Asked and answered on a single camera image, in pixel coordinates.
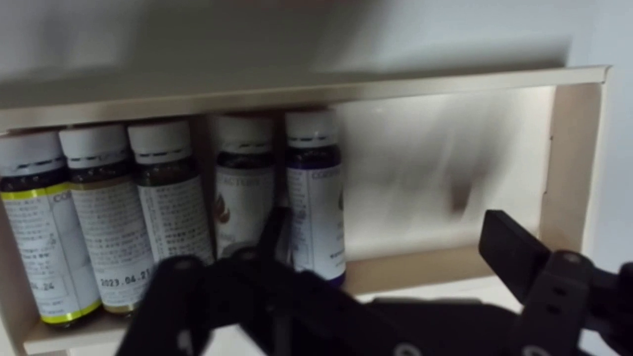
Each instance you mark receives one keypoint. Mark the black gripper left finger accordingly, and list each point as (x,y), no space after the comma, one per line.
(282,311)

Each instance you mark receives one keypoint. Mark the yellow label bottle in tray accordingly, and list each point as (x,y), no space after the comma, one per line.
(41,210)

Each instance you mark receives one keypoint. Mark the purple label bottle in tray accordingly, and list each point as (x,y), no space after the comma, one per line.
(314,169)

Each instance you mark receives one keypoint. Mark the brown bottle white label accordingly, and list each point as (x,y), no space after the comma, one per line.
(110,214)

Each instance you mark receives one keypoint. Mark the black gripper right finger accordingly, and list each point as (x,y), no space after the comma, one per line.
(563,293)

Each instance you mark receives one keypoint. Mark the wooden bottle tray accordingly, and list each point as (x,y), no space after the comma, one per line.
(424,155)

